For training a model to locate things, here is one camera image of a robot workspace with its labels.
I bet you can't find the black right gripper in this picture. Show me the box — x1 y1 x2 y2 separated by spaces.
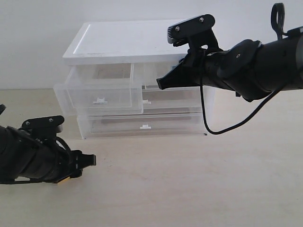
156 47 227 89

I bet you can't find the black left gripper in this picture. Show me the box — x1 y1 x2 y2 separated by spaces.
21 138 97 183

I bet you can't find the yellow toy cheese wedge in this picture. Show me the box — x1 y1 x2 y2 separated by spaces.
57 177 70 184

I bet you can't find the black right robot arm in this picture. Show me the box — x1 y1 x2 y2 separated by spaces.
157 27 303 102

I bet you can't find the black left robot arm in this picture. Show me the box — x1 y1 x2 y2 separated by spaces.
0 126 97 185

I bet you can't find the clear middle wide drawer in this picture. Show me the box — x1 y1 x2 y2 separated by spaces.
143 89 201 113

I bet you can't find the clear wide drawer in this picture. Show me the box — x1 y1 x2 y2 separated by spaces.
143 89 201 113
77 113 206 139

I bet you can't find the clear bottom wide drawer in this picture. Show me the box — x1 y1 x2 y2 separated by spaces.
77 113 206 139

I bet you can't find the white plastic drawer cabinet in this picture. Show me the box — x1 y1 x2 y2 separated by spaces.
62 19 216 140

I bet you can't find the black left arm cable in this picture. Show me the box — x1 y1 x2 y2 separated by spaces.
0 104 71 186

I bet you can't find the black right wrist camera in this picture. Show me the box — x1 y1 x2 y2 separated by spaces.
167 14 221 53

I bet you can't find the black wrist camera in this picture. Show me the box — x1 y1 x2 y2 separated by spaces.
21 115 65 141
167 14 221 53

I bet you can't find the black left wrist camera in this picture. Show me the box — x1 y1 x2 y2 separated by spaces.
21 115 65 141

